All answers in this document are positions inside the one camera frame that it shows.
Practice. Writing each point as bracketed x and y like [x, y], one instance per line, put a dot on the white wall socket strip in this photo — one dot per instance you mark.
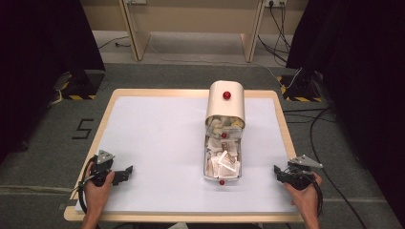
[275, 2]

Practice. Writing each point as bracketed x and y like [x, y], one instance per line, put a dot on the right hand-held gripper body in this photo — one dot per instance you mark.
[299, 178]

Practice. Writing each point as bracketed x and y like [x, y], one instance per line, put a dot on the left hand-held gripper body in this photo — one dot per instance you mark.
[102, 165]

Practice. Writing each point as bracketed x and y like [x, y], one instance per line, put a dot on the pile of white brown packets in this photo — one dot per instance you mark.
[224, 160]

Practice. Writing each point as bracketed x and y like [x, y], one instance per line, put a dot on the beige box lid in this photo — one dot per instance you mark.
[226, 105]

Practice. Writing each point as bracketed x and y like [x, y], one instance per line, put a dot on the beige wooden desk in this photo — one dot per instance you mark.
[137, 38]

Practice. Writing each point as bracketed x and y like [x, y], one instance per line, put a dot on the short drawer with red knob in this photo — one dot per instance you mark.
[224, 132]

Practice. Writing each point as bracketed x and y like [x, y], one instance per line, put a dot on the stand base with striped tape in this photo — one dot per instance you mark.
[299, 90]
[79, 86]

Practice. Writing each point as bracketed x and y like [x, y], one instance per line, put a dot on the person's right hand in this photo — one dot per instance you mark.
[305, 200]

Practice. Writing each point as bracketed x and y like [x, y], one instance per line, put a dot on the white table mat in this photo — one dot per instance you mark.
[159, 152]

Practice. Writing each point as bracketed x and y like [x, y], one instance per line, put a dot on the pile of pale packets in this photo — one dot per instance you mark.
[219, 123]

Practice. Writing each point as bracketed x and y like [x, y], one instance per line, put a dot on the person's left hand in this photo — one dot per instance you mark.
[97, 194]

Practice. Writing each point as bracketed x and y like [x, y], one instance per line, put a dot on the open tray with packets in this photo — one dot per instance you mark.
[223, 178]

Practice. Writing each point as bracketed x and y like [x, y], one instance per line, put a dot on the black curtain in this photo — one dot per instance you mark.
[359, 79]
[38, 63]

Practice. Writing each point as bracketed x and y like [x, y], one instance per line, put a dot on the wooden table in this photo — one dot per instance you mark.
[105, 108]

